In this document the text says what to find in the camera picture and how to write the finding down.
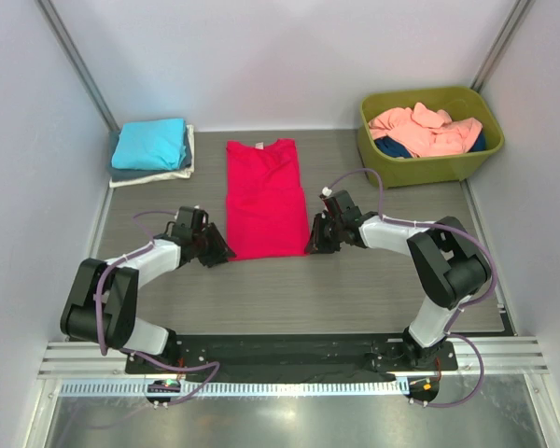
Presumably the right aluminium frame post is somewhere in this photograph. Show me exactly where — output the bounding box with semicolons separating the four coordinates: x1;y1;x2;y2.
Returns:
469;0;536;93

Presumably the peach t shirt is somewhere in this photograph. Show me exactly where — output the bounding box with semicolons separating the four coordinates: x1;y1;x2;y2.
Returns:
368;103;483;159

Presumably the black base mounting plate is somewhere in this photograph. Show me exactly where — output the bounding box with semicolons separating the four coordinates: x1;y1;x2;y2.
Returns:
125;331;458;382

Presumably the left aluminium frame post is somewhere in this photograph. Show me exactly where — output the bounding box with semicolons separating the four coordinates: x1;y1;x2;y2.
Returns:
35;0;119;132

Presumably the olive green plastic bin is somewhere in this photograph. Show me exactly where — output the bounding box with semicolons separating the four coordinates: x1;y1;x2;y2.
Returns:
357;86;505;188

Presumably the white slotted cable duct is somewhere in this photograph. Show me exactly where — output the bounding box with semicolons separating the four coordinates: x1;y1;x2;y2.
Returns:
59;377;409;399

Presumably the folded white t shirt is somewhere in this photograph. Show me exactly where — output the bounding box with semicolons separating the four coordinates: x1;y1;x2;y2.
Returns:
108;123;197;189

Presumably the red t shirt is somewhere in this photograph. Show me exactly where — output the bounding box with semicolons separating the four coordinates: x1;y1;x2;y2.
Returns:
226;139;309;261

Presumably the aluminium frame post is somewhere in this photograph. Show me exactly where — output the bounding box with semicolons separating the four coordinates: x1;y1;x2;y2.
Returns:
469;0;536;93
35;0;119;132

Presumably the dark blue t shirt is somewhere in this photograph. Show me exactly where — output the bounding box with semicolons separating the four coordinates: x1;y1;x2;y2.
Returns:
374;132;486;159

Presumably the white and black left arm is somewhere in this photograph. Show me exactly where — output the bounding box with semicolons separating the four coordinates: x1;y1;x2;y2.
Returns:
60;206;236;372

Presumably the folded turquoise t shirt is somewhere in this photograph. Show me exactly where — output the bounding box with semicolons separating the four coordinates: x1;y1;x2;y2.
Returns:
111;119;187;171

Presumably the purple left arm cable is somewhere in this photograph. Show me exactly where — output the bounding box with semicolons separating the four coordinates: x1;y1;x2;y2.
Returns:
94;210;222;404

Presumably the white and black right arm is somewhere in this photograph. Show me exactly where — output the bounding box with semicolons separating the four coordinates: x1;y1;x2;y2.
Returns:
305;188;493;368

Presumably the aluminium front rail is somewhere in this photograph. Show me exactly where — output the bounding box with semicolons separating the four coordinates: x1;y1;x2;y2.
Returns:
37;337;549;379

